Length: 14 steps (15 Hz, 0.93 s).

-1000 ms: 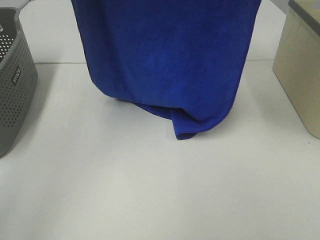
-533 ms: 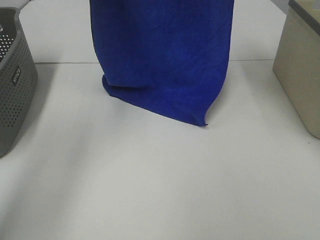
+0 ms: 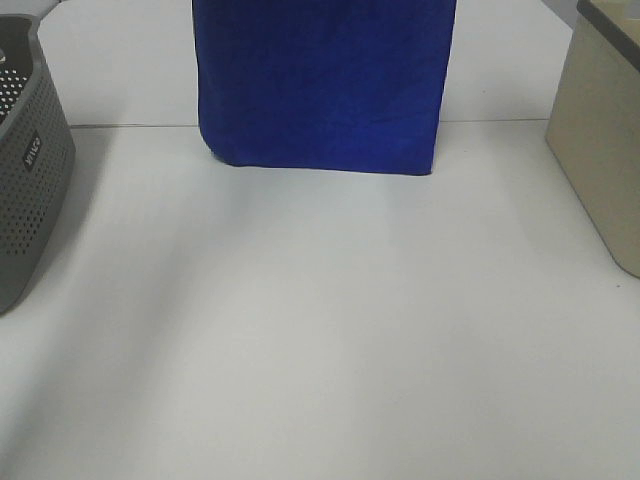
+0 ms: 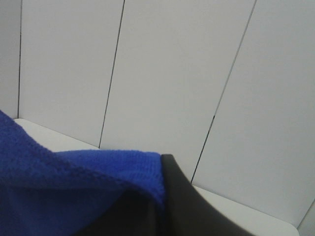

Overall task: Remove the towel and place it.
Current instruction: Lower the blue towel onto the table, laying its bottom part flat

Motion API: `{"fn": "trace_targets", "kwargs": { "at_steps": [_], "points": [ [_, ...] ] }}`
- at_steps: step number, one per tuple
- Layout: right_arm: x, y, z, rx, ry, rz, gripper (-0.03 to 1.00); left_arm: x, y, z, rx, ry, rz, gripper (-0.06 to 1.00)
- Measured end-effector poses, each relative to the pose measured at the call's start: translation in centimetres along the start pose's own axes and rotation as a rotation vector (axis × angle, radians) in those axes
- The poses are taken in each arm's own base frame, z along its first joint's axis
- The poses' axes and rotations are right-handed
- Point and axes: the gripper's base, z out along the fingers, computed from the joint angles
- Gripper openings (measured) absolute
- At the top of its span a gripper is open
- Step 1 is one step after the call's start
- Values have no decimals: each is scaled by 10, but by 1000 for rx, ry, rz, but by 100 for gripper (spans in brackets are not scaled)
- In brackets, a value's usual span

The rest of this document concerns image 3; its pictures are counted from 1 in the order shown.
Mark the blue microfibre towel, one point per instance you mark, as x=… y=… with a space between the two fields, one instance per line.
x=333 y=85

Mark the grey perforated plastic basket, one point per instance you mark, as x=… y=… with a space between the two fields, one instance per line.
x=37 y=154

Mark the beige storage box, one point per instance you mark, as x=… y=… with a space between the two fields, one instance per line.
x=593 y=129

